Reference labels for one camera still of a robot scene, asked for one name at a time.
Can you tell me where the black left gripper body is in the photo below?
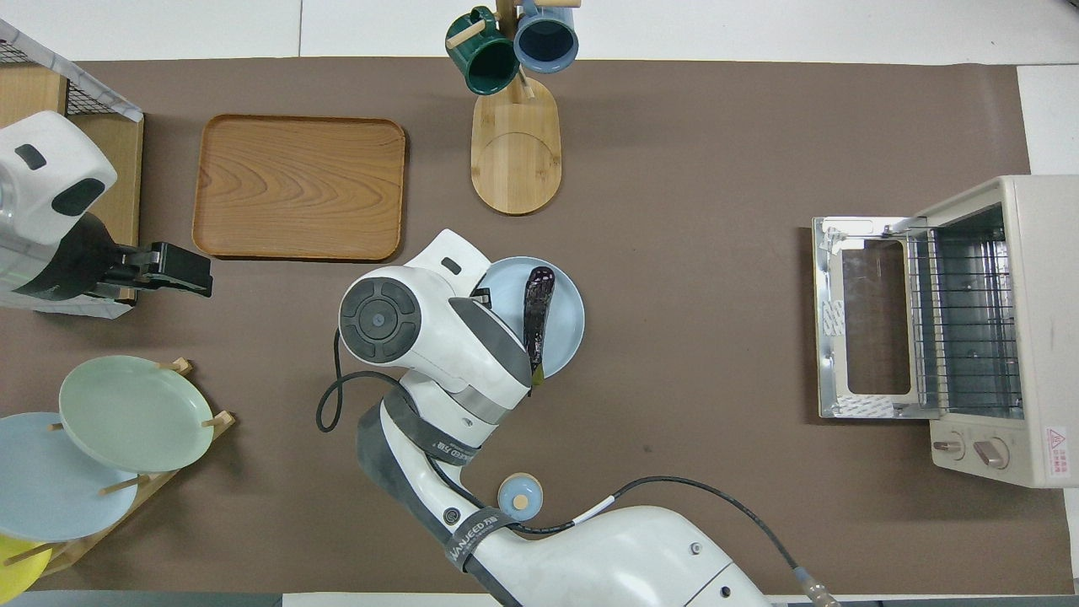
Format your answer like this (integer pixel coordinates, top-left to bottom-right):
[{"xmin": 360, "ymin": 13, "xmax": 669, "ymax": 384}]
[{"xmin": 103, "ymin": 243, "xmax": 168, "ymax": 298}]

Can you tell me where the dark purple eggplant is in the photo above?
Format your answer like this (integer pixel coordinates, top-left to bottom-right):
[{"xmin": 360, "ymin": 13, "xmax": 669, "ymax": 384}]
[{"xmin": 523, "ymin": 266, "xmax": 557, "ymax": 395}]

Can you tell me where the light blue round plate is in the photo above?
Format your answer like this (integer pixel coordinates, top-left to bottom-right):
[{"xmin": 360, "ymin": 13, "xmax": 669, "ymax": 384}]
[{"xmin": 479, "ymin": 256, "xmax": 586, "ymax": 380}]

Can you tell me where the glass oven door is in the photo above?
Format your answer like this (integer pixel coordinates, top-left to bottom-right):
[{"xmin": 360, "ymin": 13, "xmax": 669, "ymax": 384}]
[{"xmin": 812, "ymin": 216, "xmax": 938, "ymax": 420}]

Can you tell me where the large round oven knob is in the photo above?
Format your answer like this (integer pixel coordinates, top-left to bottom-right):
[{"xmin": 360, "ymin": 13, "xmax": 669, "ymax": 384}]
[{"xmin": 972, "ymin": 437, "xmax": 1011, "ymax": 471}]

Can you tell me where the beige toaster oven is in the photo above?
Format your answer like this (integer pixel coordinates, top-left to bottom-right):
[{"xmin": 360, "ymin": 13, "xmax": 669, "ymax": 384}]
[{"xmin": 812, "ymin": 175, "xmax": 1079, "ymax": 490}]

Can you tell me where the wooden two-tier shelf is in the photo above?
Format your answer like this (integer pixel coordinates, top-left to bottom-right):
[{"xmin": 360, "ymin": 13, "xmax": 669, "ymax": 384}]
[{"xmin": 0, "ymin": 63, "xmax": 145, "ymax": 303}]

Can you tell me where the rectangular wooden tray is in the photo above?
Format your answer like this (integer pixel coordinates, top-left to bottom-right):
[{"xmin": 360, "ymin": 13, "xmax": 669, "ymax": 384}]
[{"xmin": 192, "ymin": 114, "xmax": 407, "ymax": 262}]

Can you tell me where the pale green plate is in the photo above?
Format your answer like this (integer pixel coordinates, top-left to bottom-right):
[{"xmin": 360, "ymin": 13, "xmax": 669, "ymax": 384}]
[{"xmin": 59, "ymin": 355, "xmax": 214, "ymax": 474}]

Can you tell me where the wooden mug tree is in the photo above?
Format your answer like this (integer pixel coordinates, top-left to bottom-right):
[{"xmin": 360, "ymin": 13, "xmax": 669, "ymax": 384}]
[{"xmin": 445, "ymin": 0, "xmax": 582, "ymax": 216}]

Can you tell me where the small blue lidded jar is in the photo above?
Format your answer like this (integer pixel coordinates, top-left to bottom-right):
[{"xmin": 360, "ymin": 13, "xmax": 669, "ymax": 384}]
[{"xmin": 497, "ymin": 473, "xmax": 545, "ymax": 523}]

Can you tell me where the wooden plate rack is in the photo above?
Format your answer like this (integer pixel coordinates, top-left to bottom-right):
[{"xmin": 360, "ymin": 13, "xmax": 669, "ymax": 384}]
[{"xmin": 0, "ymin": 358, "xmax": 235, "ymax": 578}]

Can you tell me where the dark green mug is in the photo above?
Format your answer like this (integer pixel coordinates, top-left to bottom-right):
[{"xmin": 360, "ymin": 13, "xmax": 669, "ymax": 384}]
[{"xmin": 445, "ymin": 7, "xmax": 521, "ymax": 96}]

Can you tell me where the pale blue racked plate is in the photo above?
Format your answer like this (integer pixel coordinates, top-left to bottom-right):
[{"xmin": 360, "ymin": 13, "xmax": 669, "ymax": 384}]
[{"xmin": 0, "ymin": 411, "xmax": 140, "ymax": 543}]

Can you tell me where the blue mug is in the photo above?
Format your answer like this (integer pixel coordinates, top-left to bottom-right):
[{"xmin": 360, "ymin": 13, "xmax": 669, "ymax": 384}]
[{"xmin": 513, "ymin": 0, "xmax": 581, "ymax": 74}]

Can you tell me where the brown table mat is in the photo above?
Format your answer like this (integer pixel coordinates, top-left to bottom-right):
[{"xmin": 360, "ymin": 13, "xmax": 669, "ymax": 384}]
[{"xmin": 0, "ymin": 57, "xmax": 1076, "ymax": 595}]

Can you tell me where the yellow plate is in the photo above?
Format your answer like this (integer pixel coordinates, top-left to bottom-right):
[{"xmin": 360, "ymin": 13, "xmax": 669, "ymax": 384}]
[{"xmin": 0, "ymin": 533, "xmax": 52, "ymax": 604}]

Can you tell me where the red warning sticker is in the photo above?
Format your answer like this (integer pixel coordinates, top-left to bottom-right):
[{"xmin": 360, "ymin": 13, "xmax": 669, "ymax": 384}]
[{"xmin": 1045, "ymin": 426, "xmax": 1072, "ymax": 480}]

